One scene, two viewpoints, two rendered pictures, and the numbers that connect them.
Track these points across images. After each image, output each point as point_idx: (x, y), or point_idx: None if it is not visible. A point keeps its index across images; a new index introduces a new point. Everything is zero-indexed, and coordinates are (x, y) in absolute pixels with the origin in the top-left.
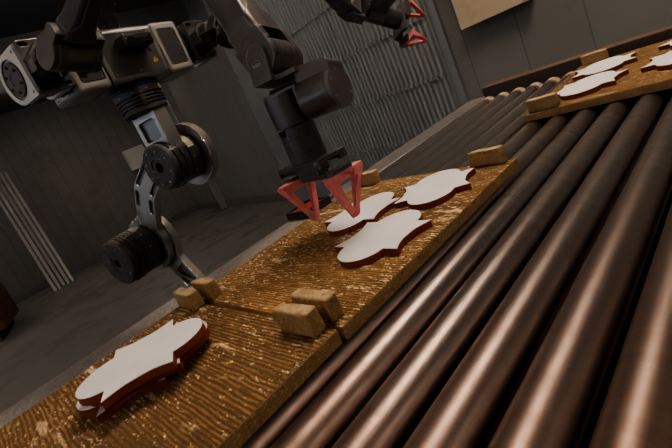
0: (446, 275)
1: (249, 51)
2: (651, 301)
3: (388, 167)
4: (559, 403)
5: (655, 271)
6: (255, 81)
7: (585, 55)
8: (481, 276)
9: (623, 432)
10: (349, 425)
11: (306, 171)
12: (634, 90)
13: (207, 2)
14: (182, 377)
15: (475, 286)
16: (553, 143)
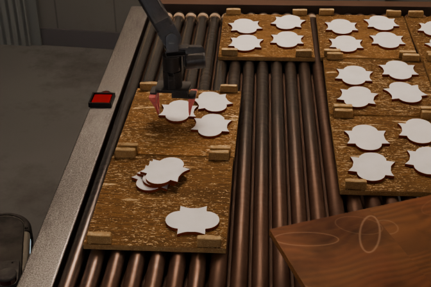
0: (249, 141)
1: (169, 35)
2: (310, 146)
3: (135, 73)
4: (301, 166)
5: (308, 139)
6: (169, 50)
7: (229, 9)
8: (263, 141)
9: (313, 167)
10: (257, 177)
11: (179, 93)
12: (272, 57)
13: (143, 0)
14: (183, 176)
15: (263, 144)
16: (248, 82)
